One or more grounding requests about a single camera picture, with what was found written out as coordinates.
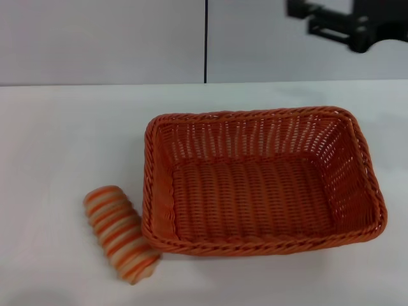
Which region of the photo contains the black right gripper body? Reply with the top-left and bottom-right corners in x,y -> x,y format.
318,0 -> 408,54

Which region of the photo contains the orange woven plastic basket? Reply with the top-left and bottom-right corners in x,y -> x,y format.
141,106 -> 389,258

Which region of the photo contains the orange striped bread toy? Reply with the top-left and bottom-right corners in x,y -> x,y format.
83,185 -> 161,286

